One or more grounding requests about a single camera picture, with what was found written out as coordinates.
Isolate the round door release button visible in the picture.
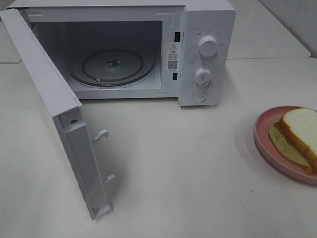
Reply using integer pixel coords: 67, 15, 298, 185
192, 91, 207, 103

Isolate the white microwave knob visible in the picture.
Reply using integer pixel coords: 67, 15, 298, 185
198, 35, 218, 57
195, 67, 213, 87

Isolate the pink round plate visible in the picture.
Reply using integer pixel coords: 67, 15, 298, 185
254, 106, 317, 185

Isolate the white bread sandwich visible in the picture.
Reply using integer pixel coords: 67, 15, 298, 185
269, 108, 317, 175

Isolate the white microwave door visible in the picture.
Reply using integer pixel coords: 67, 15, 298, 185
0, 9, 115, 220

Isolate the white microwave oven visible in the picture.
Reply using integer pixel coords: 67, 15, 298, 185
6, 0, 236, 106

